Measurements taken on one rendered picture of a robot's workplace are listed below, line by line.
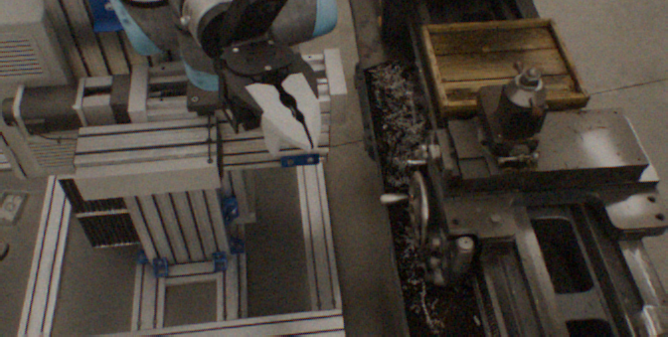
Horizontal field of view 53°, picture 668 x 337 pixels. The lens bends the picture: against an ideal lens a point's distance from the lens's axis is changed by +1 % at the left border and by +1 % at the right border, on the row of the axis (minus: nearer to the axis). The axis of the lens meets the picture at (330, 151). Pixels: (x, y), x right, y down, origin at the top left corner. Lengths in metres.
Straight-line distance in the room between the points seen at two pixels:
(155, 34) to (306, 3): 0.32
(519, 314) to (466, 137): 0.38
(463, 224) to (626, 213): 0.34
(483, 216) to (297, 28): 0.67
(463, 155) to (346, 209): 1.13
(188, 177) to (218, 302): 0.84
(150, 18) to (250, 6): 0.49
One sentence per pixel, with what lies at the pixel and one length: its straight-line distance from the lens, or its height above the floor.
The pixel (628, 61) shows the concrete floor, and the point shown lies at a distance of 3.32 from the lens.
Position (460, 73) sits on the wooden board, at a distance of 1.73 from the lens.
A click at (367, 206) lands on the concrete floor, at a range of 2.51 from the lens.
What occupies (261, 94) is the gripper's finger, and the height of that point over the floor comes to 1.59.
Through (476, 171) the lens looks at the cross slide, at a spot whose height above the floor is 0.96.
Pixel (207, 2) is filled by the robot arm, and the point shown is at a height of 1.59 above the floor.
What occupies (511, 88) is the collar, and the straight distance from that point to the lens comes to 1.34.
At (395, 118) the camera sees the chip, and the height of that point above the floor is 0.58.
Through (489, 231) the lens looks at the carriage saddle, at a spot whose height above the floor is 0.91.
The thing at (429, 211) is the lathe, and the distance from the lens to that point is 1.53.
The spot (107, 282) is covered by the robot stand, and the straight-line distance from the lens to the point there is 2.21.
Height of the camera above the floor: 2.05
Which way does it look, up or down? 50 degrees down
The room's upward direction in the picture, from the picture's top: straight up
